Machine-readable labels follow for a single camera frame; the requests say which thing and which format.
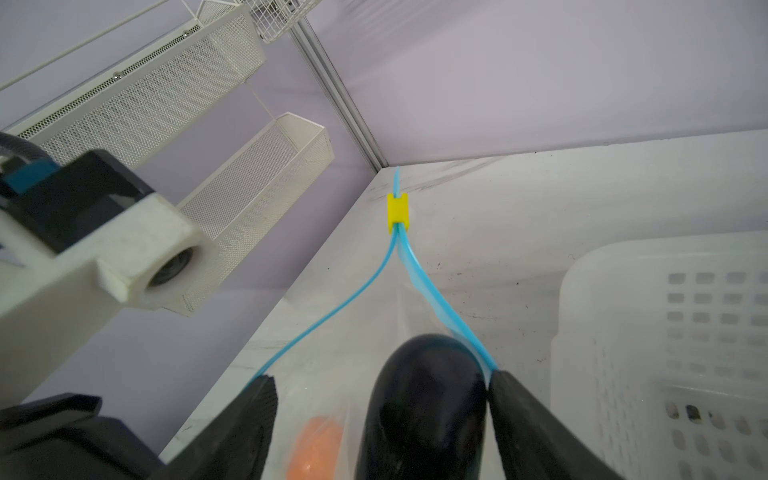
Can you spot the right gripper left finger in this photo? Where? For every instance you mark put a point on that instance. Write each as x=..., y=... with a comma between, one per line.
x=235, y=445

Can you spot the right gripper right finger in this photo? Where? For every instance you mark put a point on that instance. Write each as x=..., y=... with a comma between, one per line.
x=532, y=442

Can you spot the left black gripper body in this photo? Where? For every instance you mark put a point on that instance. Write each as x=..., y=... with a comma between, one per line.
x=66, y=437

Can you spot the orange toy fruit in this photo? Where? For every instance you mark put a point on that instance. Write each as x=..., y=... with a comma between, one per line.
x=316, y=450

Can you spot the dark purple toy eggplant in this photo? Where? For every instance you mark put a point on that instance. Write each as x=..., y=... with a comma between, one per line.
x=426, y=415

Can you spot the clear zip top bag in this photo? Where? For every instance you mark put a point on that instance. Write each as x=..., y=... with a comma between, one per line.
x=330, y=368

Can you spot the white plastic basket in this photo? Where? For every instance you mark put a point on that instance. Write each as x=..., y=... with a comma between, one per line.
x=659, y=365

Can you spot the white two-tier mesh shelf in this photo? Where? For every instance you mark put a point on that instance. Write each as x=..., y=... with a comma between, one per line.
x=182, y=111

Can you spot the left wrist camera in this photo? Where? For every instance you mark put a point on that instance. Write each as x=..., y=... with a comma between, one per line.
x=82, y=242

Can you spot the white wire wall basket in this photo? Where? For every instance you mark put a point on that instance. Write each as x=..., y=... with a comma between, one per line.
x=273, y=18

